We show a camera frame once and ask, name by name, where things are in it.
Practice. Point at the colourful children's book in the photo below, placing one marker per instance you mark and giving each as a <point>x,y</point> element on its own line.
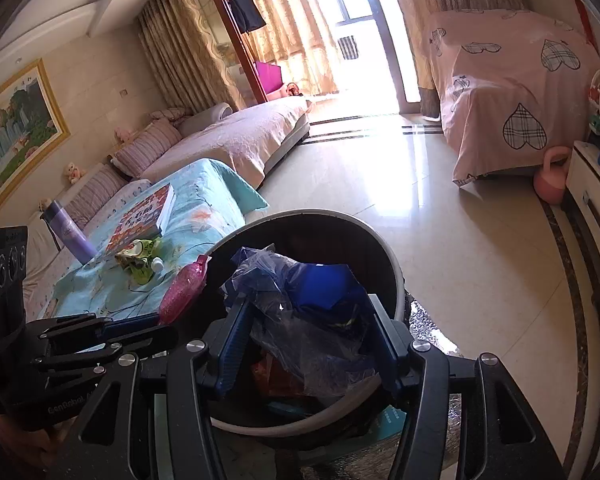
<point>140,215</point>

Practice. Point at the pink heart print cloth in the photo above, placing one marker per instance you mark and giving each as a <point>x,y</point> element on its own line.
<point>490,85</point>

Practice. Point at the light blue box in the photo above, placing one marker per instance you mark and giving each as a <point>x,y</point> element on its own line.
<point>387,422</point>

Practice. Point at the purple water bottle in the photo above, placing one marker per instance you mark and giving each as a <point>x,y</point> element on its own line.
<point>72,235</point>

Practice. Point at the small plaid pink pillow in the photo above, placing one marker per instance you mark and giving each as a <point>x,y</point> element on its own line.
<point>170,116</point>

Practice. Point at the green drink pouch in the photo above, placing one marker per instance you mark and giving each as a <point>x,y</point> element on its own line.
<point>140,260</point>

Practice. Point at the pink plush toy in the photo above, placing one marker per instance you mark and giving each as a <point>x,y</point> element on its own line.
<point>125,134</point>

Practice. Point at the pink plastic bottle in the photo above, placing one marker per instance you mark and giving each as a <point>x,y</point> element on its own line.
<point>182,290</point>

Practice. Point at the large striped pink pillow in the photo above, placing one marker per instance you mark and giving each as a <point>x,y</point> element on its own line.
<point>147,147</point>
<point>97,192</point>

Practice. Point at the red packet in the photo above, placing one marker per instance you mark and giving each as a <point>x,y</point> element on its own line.
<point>275,380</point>

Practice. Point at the framed landscape painting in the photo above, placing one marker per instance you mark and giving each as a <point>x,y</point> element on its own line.
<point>15,135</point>

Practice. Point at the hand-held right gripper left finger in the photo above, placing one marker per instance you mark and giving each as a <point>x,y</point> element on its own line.
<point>230,340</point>

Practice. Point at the small pink toy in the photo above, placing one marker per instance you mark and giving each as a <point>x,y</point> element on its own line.
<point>292,90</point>

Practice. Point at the dark hanging clothes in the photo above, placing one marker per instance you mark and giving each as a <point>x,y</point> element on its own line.
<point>247,10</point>

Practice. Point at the striped hanging cloth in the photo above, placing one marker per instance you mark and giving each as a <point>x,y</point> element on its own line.
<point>348,47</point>

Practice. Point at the wooden door frame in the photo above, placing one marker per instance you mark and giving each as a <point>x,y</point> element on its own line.
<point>240,50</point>

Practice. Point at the sofa with pink cover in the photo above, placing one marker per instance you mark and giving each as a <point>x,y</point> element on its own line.
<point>240,135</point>

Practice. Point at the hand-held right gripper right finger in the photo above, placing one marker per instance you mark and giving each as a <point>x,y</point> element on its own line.
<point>385,345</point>

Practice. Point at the table with teal cloth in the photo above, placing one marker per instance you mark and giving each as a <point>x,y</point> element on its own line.
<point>200,210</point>

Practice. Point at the magenta box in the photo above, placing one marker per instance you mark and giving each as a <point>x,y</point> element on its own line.
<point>270,77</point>

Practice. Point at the pink kettlebell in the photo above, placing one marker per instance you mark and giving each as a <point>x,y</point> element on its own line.
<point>550,182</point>

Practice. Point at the grey sofa cushion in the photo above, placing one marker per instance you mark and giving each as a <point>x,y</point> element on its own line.
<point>207,115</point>

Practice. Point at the blue plastic bag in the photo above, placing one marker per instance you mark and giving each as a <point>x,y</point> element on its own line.
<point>325,285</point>

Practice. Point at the black round trash bin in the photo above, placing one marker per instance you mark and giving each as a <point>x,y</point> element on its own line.
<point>305,230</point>

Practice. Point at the white plush bear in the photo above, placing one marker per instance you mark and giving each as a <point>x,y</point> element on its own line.
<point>74,172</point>

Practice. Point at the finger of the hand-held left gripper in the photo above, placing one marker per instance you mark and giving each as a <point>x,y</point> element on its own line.
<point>130,345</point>
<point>130,322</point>

